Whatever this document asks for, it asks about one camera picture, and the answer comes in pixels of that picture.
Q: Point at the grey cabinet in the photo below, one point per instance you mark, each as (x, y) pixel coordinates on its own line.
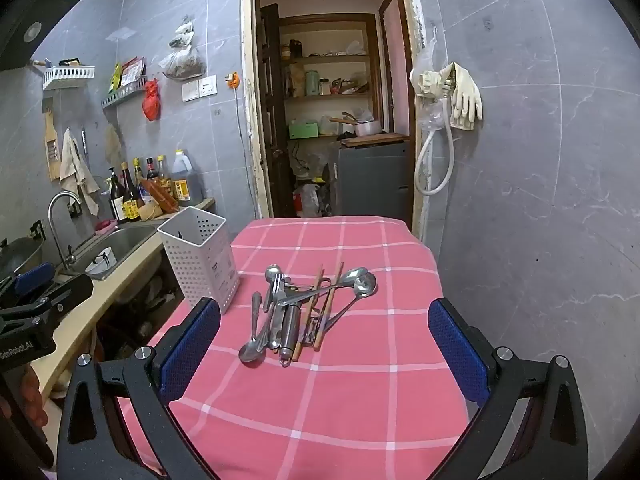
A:
(372, 180)

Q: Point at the oil jug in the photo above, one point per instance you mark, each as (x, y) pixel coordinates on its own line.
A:
(186, 180)

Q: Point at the metal wall shelf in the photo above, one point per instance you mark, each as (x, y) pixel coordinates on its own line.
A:
(122, 94)

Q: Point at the dark wooden door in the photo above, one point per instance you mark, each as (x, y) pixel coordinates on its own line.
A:
(272, 110)

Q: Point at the tan hanging scrubber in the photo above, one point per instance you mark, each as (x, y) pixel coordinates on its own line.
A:
(114, 145)

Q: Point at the white wall socket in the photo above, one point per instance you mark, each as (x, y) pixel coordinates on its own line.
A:
(208, 86)

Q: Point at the orange plug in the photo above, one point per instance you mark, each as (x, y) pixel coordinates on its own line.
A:
(232, 80)

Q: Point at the amber sauce bottle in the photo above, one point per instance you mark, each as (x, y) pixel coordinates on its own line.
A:
(163, 170)

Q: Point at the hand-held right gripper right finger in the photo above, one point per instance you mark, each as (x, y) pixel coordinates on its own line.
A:
(457, 355)

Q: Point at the white perforated utensil holder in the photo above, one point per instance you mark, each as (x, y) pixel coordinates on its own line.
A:
(200, 255)

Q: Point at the small glass jar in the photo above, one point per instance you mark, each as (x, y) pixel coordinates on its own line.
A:
(325, 87)

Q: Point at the crumpled cream rubber glove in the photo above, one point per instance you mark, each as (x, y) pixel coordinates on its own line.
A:
(427, 81)

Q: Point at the black range hood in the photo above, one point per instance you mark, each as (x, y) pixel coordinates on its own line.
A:
(30, 20)

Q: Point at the white wall shelf basket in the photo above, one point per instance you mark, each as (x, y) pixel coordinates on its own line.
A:
(67, 74)

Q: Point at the red snack packet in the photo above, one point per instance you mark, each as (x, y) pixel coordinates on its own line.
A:
(132, 71)

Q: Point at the pink checkered tablecloth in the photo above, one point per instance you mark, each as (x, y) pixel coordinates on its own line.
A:
(350, 385)

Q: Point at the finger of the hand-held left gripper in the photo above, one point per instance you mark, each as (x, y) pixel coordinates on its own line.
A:
(65, 296)
(35, 277)

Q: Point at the wooden door frame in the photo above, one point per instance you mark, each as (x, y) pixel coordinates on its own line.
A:
(247, 85)

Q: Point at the round-bowl steel spoon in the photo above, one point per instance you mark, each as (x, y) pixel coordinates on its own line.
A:
(273, 272)

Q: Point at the steel pot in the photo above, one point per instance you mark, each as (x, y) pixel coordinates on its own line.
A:
(367, 127)

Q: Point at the person's left hand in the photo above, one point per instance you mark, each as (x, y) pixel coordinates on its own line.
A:
(35, 400)

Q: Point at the wooden chopstick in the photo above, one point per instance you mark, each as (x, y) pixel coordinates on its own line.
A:
(329, 305)
(310, 310)

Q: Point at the brown paper bag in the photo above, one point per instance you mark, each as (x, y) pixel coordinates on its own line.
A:
(298, 81)

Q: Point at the steel fork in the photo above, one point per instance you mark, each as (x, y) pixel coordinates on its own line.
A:
(273, 332)

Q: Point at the white wall switch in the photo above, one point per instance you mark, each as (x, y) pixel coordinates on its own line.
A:
(190, 91)

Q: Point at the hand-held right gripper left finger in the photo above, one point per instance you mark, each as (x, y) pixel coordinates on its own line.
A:
(190, 350)

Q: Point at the steel faucet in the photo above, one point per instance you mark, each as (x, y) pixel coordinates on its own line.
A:
(52, 220)

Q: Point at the orange packet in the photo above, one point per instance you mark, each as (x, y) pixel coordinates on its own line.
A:
(160, 195)

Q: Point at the dark sauce bottle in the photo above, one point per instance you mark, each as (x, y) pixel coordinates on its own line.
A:
(117, 202)

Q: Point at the wooden grater board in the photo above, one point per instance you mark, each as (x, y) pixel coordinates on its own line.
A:
(51, 150)

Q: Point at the wok with lid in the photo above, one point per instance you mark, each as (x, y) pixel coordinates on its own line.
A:
(20, 257)

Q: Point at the slim sauce bottle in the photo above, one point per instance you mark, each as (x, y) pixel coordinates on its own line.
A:
(138, 172)

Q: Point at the hanging bag of dried goods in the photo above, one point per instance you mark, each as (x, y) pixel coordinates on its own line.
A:
(182, 65)

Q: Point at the red and white bag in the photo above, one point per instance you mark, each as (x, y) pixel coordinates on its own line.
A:
(307, 199)

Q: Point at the yellow-label sauce bottle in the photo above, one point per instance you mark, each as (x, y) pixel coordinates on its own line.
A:
(131, 205)

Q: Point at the steel ladle spoon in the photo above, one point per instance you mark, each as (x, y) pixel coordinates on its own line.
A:
(365, 285)

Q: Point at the hanging kitchen knife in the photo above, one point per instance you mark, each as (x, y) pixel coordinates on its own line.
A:
(84, 145)

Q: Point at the black-cap sauce bottle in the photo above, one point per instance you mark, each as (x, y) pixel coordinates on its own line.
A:
(151, 170)

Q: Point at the pink sponge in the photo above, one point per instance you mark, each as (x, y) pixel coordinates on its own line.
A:
(105, 225)

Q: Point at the green box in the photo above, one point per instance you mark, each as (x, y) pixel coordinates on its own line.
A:
(303, 130)

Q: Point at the beige hanging towel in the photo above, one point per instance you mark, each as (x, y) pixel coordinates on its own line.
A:
(75, 170)

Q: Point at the red plastic bag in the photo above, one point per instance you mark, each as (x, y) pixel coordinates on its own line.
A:
(151, 102)

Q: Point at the steel sink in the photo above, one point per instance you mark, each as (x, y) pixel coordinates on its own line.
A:
(125, 240)

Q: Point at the yellow snack packet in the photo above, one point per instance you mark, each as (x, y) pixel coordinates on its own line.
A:
(116, 76)

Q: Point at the teal canister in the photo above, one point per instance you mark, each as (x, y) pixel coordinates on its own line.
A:
(312, 83)

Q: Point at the wooden shelf unit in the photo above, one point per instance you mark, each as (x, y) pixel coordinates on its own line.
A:
(330, 59)

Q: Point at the beige kitchen counter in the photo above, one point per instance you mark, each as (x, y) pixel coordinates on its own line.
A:
(130, 272)

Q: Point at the clear hanging plastic bag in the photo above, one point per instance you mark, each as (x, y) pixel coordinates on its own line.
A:
(430, 47)

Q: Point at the small hanging plastic bag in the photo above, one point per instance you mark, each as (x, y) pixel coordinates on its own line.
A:
(182, 35)

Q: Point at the large steel spoon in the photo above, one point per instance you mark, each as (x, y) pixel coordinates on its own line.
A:
(251, 352)

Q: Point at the white bowl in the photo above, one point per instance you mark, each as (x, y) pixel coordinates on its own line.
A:
(102, 262)

